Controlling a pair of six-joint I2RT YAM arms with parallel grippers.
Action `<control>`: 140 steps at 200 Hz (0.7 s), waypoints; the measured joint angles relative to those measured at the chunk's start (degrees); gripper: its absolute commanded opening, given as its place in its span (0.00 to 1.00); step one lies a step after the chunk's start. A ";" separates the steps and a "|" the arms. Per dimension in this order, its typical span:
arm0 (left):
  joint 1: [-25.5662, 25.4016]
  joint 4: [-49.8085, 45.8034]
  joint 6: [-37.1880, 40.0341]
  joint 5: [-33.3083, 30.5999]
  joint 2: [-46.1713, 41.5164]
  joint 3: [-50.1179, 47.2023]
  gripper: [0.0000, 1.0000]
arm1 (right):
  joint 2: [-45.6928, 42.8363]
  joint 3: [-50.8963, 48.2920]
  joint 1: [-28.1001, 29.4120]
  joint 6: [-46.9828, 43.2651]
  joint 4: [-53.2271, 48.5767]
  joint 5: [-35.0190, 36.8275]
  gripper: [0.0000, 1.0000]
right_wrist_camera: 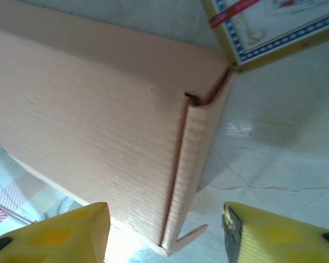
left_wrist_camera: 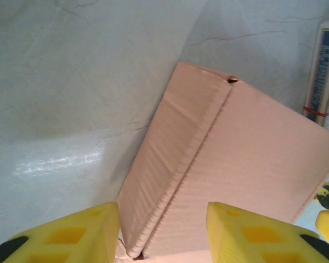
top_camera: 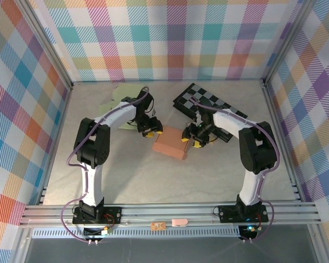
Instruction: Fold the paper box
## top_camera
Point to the green paper box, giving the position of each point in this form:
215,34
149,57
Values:
123,91

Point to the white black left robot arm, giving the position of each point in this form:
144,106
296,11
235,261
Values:
93,183

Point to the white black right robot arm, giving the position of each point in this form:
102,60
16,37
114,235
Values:
249,186

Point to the black grey folding chessboard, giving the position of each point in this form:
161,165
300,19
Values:
211,98

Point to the small pink eraser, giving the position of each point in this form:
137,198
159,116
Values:
179,222

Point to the small orange tag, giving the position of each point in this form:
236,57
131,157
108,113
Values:
158,226

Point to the black controller board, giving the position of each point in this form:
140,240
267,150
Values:
248,233
93,232

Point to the aluminium side rail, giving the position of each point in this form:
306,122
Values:
269,96
56,139

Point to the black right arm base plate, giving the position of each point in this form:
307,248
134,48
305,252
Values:
227,212

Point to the long aluminium frame rail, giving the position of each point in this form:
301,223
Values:
153,212

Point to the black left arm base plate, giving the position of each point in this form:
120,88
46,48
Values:
118,211

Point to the aluminium corner post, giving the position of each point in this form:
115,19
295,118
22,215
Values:
47,43
286,41

